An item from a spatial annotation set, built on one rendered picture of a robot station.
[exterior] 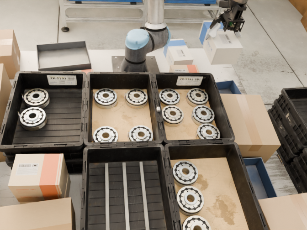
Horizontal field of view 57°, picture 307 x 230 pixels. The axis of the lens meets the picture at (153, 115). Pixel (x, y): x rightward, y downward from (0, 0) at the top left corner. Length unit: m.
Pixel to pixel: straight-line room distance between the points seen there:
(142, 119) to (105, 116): 0.16
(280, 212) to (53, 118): 0.97
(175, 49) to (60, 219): 1.14
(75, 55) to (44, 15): 1.81
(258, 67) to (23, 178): 2.63
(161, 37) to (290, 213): 1.01
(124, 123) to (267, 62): 2.31
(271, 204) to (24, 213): 0.85
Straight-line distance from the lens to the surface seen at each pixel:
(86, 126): 1.14
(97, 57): 1.76
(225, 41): 1.28
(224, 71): 1.83
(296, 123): 1.99
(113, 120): 1.26
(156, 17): 1.52
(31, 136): 1.25
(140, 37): 1.47
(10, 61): 1.61
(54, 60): 1.68
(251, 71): 3.10
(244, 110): 1.41
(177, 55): 1.70
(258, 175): 1.42
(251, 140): 1.31
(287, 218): 1.15
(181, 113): 1.29
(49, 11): 3.53
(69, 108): 1.32
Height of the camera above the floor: 1.83
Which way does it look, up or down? 50 degrees down
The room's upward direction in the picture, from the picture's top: 11 degrees clockwise
